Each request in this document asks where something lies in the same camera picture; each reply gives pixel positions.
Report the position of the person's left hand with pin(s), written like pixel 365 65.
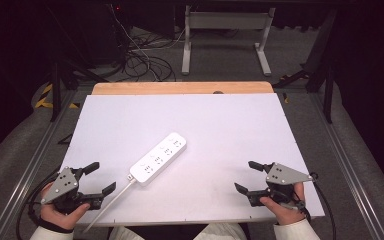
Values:
pixel 58 220

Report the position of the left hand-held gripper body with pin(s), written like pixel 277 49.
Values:
pixel 63 183

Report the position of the person's leg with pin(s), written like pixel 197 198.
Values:
pixel 125 234
pixel 221 232

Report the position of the black metal stand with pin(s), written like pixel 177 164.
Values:
pixel 56 93
pixel 328 96

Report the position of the white power strip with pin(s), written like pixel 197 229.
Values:
pixel 158 158

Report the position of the person's left leg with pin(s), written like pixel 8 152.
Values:
pixel 125 234

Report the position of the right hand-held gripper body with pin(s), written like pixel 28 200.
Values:
pixel 283 176

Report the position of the white metal desk frame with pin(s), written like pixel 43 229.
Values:
pixel 226 20

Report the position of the person's right hand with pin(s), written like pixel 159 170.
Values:
pixel 288 215

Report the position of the person's right leg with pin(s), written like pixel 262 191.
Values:
pixel 221 232

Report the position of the aluminium floor rail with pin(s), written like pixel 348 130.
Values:
pixel 346 166
pixel 31 171

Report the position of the yellow and black hazard tape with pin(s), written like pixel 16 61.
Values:
pixel 43 103

